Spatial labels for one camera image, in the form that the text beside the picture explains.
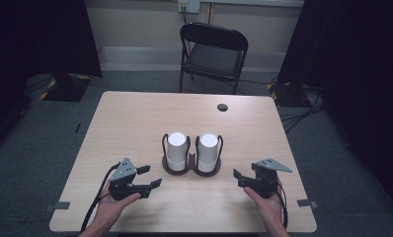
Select person's left hand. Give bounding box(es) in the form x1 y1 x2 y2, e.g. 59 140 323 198
95 193 141 225

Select black folding chair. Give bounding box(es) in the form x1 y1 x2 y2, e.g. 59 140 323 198
179 22 250 96

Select dark wooden wire cup holder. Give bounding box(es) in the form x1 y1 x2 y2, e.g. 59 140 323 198
161 132 224 178

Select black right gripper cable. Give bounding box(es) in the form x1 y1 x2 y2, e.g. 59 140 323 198
275 182 289 230

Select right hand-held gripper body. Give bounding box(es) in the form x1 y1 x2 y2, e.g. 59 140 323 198
252 158 292 199

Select person's right hand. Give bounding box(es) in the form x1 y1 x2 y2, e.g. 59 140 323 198
243 187 283 226

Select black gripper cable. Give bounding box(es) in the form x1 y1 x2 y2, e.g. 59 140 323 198
80 161 121 233
275 182 289 230

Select black stand base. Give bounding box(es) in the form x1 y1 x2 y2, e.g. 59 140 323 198
39 72 93 103
267 81 306 109

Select stack of white paper cups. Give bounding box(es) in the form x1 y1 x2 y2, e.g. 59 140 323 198
196 132 219 174
166 131 189 172

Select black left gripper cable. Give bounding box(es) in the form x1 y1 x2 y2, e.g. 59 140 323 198
80 161 121 233

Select black floor cables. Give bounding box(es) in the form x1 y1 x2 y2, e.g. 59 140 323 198
278 83 327 134

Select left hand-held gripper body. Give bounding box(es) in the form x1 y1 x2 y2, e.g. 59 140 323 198
109 157 141 201

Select grey tape strip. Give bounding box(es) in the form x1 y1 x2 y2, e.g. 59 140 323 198
43 200 71 212
296 198 319 209

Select dark curtain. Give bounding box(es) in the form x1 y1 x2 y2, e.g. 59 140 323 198
0 0 104 156
276 0 393 218

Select white wall socket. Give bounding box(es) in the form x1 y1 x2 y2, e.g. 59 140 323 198
178 0 201 15

